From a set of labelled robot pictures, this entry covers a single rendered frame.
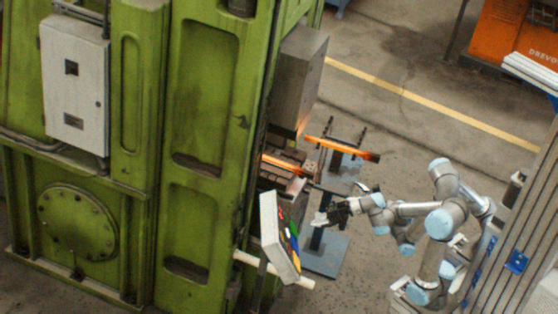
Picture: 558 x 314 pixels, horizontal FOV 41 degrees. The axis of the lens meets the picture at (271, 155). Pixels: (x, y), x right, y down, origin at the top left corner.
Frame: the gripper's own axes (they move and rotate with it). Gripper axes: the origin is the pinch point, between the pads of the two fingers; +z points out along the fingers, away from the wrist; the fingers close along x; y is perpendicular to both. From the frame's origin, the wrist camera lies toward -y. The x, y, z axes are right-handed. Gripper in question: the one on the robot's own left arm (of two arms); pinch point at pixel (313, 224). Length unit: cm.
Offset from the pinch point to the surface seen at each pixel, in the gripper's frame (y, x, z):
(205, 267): -30, -24, 72
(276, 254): 15.2, 27.0, 14.1
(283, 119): 40, -34, -2
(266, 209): 22.5, 5.0, 15.0
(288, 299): -95, -42, 47
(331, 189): -43, -67, -2
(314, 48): 65, -43, -28
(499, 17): -147, -335, -156
